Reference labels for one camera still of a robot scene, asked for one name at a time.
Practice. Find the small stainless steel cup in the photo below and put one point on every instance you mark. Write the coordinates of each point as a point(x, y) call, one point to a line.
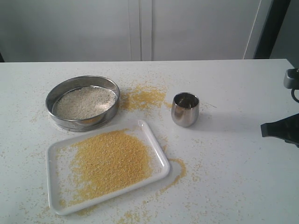
point(185, 109)

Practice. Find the sieved yellow millet on tray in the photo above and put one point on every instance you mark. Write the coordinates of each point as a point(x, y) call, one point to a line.
point(104, 164)

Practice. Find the yellow grains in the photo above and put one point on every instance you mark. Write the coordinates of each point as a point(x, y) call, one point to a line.
point(84, 103)

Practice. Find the spilled yellow millet pile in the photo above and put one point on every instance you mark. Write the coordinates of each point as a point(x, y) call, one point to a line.
point(143, 98)

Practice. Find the round steel sieve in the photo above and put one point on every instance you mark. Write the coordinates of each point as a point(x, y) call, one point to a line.
point(77, 83)

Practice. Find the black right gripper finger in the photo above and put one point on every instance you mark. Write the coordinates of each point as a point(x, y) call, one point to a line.
point(286, 129)

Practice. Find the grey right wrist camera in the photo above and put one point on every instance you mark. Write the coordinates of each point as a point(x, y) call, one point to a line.
point(291, 79)

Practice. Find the white rectangular tray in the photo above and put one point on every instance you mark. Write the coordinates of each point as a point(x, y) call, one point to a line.
point(58, 159)

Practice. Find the yellow millet arc spill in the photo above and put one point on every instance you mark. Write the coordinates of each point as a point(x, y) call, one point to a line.
point(178, 170)

